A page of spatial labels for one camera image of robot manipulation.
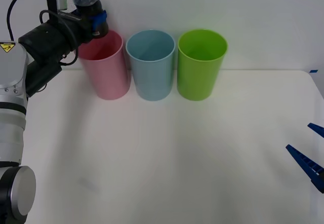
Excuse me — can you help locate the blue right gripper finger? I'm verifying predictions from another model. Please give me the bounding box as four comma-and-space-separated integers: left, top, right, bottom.
307, 123, 324, 138
286, 144, 324, 194

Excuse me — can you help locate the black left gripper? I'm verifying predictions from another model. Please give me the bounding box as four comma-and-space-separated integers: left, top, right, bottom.
58, 10, 108, 46

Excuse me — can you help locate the pink plastic bin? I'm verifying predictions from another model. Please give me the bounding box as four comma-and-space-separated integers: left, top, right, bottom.
77, 29, 132, 101

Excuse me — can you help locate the pale blue plastic bin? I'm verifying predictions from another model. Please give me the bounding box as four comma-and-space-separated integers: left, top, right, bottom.
125, 29, 176, 101

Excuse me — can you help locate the green plastic bin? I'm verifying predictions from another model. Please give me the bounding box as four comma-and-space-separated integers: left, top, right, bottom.
177, 29, 228, 102

